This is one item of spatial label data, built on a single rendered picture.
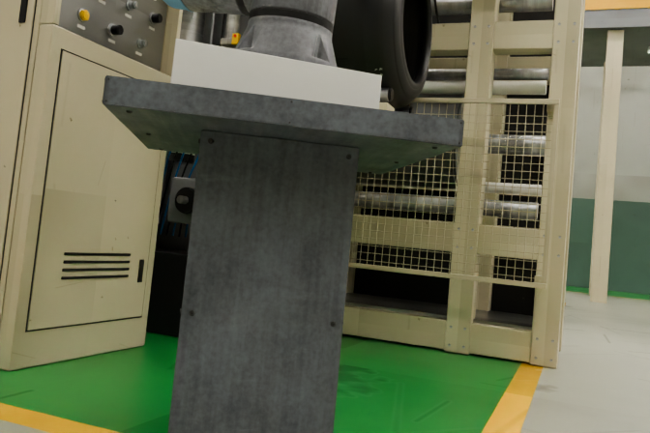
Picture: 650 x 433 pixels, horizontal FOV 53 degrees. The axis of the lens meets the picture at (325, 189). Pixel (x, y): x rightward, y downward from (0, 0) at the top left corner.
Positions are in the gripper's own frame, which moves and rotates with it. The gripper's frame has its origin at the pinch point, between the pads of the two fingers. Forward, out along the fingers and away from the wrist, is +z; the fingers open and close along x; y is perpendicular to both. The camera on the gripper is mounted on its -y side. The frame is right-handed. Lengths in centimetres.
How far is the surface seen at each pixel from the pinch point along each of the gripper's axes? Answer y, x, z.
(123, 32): -29, 65, -26
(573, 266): 12, -56, 923
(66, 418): -132, 24, -66
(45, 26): -41, 63, -57
